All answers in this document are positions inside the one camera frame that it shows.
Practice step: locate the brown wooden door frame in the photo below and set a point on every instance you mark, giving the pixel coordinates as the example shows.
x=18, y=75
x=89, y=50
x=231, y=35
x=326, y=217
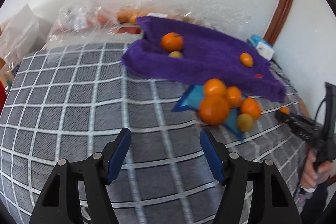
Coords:
x=278, y=20

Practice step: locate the person's right hand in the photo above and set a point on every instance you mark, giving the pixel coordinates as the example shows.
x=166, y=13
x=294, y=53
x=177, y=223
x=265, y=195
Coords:
x=310, y=177

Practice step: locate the orange top of pile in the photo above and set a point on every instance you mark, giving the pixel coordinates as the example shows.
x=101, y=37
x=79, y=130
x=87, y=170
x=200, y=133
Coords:
x=214, y=87

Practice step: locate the greenish kiwi fruit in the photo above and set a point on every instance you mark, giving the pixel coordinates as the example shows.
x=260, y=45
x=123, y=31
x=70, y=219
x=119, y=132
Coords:
x=244, y=123

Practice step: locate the blue white box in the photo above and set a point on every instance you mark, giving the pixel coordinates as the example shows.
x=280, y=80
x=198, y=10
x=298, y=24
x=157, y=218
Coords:
x=263, y=48

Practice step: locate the small red fruit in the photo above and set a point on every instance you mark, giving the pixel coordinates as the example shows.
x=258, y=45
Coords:
x=259, y=76

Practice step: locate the orange of pile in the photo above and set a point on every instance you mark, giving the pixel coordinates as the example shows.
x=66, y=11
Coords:
x=251, y=107
x=214, y=87

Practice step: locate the orange right of pile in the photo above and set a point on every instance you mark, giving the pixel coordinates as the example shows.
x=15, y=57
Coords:
x=251, y=107

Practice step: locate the large orange front pile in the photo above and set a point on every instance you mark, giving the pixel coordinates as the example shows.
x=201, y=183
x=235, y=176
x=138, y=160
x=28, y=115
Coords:
x=214, y=110

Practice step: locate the grey checked tablecloth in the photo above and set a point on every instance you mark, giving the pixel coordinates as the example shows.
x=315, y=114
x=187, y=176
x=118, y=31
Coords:
x=69, y=102

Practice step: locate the clear bag left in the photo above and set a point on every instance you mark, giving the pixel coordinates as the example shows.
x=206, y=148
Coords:
x=82, y=22

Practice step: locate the clear bag with oranges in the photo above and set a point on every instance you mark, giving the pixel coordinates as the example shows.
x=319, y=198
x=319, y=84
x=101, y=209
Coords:
x=220, y=15

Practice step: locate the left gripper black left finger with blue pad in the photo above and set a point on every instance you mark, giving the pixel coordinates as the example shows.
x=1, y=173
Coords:
x=59, y=200

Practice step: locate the small kumquat orange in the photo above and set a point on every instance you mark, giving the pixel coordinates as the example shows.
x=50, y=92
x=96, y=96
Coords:
x=246, y=59

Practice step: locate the large orange with stem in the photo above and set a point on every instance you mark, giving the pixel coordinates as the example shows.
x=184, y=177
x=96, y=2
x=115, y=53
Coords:
x=172, y=42

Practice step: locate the small yellow-green fruit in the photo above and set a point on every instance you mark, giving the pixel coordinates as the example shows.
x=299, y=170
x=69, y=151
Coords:
x=176, y=54

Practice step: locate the blue plastic tray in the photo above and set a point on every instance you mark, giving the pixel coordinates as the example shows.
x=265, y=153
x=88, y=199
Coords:
x=191, y=100

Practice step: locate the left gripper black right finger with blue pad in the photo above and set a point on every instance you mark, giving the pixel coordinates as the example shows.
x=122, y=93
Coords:
x=271, y=199

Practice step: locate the white plastic bag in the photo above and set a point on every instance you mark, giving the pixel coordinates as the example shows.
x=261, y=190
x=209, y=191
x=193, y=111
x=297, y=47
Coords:
x=22, y=35

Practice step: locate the purple towel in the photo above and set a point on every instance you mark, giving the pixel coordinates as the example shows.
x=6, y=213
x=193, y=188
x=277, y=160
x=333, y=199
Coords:
x=207, y=54

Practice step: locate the oval orange middle pile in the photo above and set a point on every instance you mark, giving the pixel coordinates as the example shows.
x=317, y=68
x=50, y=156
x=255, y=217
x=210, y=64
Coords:
x=234, y=96

